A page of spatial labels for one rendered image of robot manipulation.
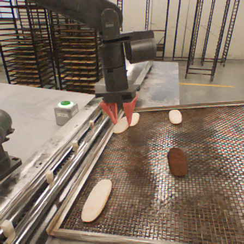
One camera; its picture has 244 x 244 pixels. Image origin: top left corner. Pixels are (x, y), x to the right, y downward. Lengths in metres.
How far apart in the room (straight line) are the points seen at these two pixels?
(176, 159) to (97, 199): 0.18
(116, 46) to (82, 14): 0.09
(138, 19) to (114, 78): 7.07
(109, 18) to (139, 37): 0.08
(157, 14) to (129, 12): 0.90
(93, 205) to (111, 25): 0.34
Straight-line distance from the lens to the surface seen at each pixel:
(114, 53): 0.47
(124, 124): 0.53
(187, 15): 7.43
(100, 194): 0.39
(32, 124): 0.88
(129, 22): 7.58
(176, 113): 0.66
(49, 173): 0.52
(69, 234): 0.36
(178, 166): 0.43
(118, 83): 0.48
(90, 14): 0.46
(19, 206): 0.50
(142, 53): 0.49
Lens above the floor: 1.19
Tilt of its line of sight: 28 degrees down
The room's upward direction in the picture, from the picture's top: straight up
